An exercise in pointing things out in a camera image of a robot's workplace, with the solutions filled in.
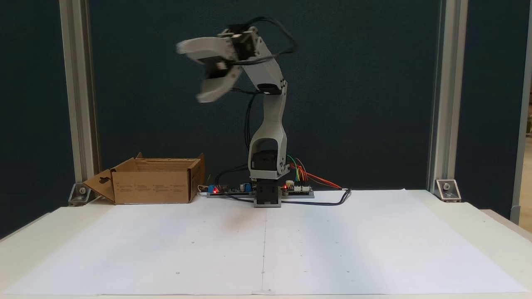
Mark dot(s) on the grey pivoting gripper finger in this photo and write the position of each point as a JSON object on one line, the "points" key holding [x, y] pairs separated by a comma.
{"points": [[218, 89]]}

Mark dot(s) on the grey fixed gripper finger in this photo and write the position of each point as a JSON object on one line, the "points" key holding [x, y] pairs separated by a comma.
{"points": [[203, 49]]}

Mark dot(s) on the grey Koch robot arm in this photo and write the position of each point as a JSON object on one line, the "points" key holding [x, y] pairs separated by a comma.
{"points": [[270, 120]]}

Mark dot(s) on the blue converter board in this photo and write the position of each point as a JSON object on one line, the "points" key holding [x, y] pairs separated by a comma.
{"points": [[232, 190]]}

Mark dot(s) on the brown cardboard box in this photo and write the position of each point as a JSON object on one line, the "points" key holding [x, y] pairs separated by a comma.
{"points": [[153, 187]]}

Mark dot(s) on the motor controller board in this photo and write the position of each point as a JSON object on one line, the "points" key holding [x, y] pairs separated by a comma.
{"points": [[301, 189]]}

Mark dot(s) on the aluminium frame post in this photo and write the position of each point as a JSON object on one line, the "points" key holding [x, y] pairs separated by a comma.
{"points": [[77, 83], [449, 83], [523, 124]]}

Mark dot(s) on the aluminium corner bracket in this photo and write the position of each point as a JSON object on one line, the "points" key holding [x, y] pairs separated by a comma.
{"points": [[448, 190], [81, 193]]}

